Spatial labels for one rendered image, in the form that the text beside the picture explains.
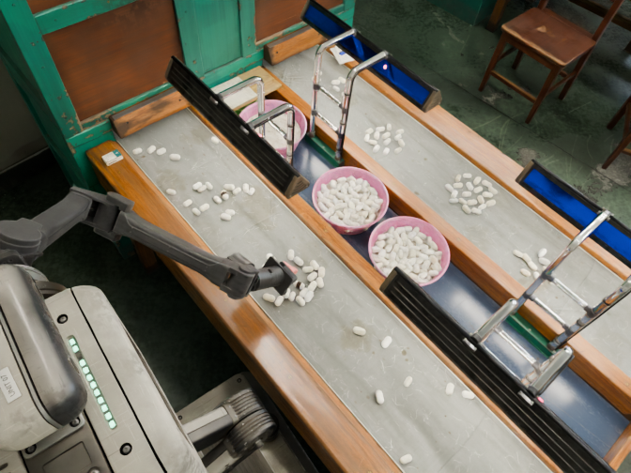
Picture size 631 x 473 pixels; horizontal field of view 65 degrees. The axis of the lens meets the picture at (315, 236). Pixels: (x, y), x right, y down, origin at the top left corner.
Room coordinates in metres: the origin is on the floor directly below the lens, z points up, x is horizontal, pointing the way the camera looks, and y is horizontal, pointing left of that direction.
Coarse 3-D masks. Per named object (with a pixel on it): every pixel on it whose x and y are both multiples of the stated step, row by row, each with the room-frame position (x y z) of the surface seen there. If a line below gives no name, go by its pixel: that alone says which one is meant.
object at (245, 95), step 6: (234, 78) 1.61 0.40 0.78; (222, 84) 1.56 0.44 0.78; (228, 84) 1.56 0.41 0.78; (234, 84) 1.57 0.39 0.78; (216, 90) 1.52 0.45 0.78; (222, 90) 1.53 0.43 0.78; (246, 90) 1.54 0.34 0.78; (252, 90) 1.55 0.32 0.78; (234, 96) 1.50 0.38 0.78; (240, 96) 1.51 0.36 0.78; (246, 96) 1.51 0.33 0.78; (252, 96) 1.51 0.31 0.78; (228, 102) 1.46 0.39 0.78; (234, 102) 1.46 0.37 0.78; (240, 102) 1.47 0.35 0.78
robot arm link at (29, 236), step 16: (80, 192) 0.71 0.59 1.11; (96, 192) 0.74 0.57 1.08; (48, 208) 0.60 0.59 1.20; (64, 208) 0.62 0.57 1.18; (80, 208) 0.65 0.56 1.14; (96, 208) 0.72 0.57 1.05; (112, 208) 0.70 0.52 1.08; (0, 224) 0.45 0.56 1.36; (16, 224) 0.47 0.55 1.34; (32, 224) 0.49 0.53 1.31; (48, 224) 0.53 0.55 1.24; (64, 224) 0.57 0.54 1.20; (96, 224) 0.67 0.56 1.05; (112, 224) 0.68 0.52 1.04; (0, 240) 0.42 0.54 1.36; (16, 240) 0.42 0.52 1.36; (32, 240) 0.44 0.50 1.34; (48, 240) 0.50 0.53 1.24
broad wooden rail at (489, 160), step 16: (352, 64) 1.80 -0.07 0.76; (368, 80) 1.72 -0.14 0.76; (400, 96) 1.63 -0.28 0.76; (416, 112) 1.55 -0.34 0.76; (432, 112) 1.56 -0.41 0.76; (432, 128) 1.47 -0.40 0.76; (448, 128) 1.48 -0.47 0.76; (464, 128) 1.49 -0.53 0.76; (448, 144) 1.41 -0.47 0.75; (464, 144) 1.40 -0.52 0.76; (480, 144) 1.41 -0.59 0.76; (480, 160) 1.32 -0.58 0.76; (496, 160) 1.33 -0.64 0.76; (512, 160) 1.34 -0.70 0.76; (496, 176) 1.26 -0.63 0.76; (512, 176) 1.26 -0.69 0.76; (512, 192) 1.20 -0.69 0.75; (528, 192) 1.20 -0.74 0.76; (544, 208) 1.13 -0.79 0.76; (560, 224) 1.07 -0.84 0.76; (592, 240) 1.02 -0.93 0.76; (608, 256) 0.96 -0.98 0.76; (624, 272) 0.90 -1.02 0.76
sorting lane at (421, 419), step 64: (192, 128) 1.34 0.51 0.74; (192, 192) 1.04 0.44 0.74; (256, 192) 1.07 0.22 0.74; (256, 256) 0.81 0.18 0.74; (320, 256) 0.84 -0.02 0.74; (320, 320) 0.62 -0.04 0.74; (384, 320) 0.64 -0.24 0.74; (384, 384) 0.45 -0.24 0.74; (384, 448) 0.28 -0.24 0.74; (448, 448) 0.30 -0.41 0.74; (512, 448) 0.32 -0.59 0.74
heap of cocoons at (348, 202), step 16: (352, 176) 1.19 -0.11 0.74; (320, 192) 1.10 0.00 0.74; (336, 192) 1.11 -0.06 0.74; (352, 192) 1.12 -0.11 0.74; (368, 192) 1.14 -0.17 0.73; (320, 208) 1.04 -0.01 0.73; (336, 208) 1.04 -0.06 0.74; (352, 208) 1.05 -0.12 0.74; (368, 208) 1.06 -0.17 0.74; (352, 224) 0.98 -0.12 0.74
